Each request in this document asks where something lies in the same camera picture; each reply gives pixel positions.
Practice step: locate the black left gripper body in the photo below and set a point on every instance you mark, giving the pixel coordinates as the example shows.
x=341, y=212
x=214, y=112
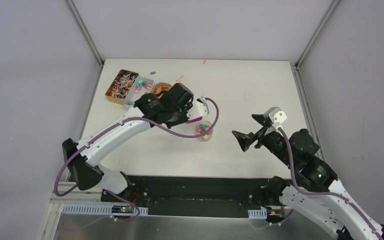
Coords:
x=181, y=117

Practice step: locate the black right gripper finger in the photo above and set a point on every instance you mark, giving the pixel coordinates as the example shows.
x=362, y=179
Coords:
x=246, y=140
x=263, y=119

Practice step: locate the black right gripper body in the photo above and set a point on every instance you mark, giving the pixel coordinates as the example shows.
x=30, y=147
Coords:
x=274, y=142

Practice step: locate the magenta plastic scoop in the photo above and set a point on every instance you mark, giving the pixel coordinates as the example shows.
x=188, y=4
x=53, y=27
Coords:
x=195, y=120

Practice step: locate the clear plastic jar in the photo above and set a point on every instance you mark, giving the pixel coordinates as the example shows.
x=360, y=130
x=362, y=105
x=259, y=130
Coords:
x=203, y=127

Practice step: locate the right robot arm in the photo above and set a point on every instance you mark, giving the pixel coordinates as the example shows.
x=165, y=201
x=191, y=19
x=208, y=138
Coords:
x=315, y=190

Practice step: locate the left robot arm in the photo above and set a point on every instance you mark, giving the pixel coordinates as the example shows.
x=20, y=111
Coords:
x=164, y=110

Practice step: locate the pink gummy candy box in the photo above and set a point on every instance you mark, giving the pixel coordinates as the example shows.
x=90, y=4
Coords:
x=160, y=88

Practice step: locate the spilled orange green gummy candy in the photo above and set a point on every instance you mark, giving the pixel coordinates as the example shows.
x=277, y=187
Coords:
x=179, y=79

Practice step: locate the white star candy box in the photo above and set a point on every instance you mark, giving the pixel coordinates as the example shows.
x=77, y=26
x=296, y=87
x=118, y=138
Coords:
x=140, y=87

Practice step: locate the yellow lollipop box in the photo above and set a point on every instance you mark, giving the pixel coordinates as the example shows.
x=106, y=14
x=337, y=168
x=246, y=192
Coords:
x=120, y=86

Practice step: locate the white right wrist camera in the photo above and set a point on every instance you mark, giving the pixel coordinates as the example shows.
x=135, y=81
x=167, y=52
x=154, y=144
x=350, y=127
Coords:
x=276, y=116

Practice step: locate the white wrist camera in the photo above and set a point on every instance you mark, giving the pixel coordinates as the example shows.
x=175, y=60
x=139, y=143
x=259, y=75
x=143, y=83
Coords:
x=276, y=116
x=199, y=108

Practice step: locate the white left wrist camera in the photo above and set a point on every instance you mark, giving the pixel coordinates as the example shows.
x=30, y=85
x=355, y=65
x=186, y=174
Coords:
x=199, y=108

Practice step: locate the right aluminium frame post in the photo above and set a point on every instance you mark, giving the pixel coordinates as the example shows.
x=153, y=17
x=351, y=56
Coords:
x=317, y=32

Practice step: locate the aluminium frame post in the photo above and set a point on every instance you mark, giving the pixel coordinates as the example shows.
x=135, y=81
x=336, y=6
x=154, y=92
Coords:
x=317, y=32
x=78, y=20

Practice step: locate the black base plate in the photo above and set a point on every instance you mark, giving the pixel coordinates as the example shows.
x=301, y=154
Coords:
x=204, y=196

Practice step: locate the right white cable duct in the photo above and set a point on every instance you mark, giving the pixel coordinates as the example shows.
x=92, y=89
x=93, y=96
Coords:
x=257, y=213

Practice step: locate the white cable duct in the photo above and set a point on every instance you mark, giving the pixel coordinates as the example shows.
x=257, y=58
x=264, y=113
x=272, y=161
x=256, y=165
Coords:
x=103, y=210
x=257, y=213

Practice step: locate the left white cable duct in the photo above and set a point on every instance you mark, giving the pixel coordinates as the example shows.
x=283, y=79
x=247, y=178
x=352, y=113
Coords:
x=103, y=210

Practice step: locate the left aluminium frame post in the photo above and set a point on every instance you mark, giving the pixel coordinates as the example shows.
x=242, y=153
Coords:
x=78, y=20

